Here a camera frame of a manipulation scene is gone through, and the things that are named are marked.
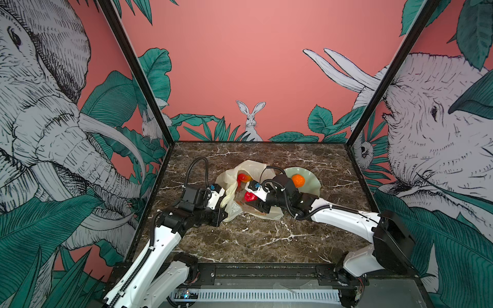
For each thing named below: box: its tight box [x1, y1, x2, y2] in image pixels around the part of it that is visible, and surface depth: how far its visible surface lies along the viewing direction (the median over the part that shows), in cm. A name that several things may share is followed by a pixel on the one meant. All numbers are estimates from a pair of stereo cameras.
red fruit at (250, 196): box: [243, 191, 259, 203], surface depth 76 cm
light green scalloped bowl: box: [283, 166, 322, 197], surface depth 102 cm
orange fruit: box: [291, 173, 305, 189], surface depth 100 cm
